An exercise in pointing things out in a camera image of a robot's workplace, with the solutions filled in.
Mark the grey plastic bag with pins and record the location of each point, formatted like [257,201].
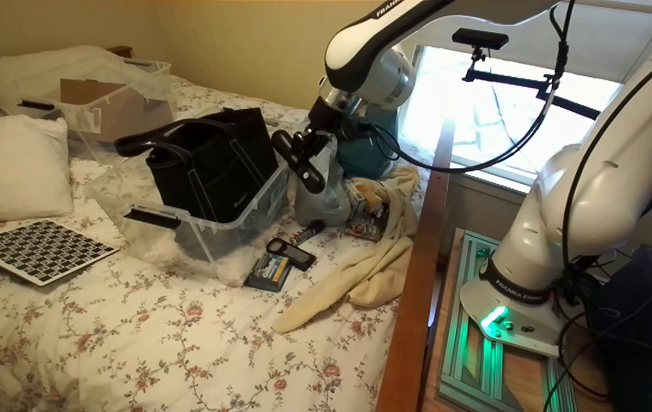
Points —
[329,205]

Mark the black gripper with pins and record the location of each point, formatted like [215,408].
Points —
[324,118]

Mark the colourful snack packet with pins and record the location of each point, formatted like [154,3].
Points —
[369,224]

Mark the small black device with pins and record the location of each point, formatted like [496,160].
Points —
[295,254]

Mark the floral bed sheet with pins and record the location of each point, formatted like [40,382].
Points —
[149,331]

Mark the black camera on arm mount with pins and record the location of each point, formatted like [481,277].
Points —
[544,89]

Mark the white pillow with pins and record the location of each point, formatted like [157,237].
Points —
[33,167]

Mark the teal fabric bag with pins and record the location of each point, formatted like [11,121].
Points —
[361,149]

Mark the cardboard box in bin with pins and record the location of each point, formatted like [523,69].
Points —
[106,110]

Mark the dark blue container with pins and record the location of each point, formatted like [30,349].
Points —
[620,317]

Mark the black fabric bag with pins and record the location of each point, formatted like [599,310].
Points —
[210,166]

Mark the white plastic sheet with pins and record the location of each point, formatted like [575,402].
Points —
[33,79]

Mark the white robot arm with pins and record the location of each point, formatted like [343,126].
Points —
[584,201]

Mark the cream cloth towel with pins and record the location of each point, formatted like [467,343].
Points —
[371,267]

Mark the wooden bed footboard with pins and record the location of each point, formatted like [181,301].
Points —
[409,343]

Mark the dark battery pack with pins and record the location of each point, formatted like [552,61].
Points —
[267,272]

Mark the black remote control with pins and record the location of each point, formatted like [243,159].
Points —
[298,149]

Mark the black white calibration board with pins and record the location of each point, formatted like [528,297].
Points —
[46,252]

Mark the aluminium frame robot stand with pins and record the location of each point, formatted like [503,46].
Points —
[494,356]

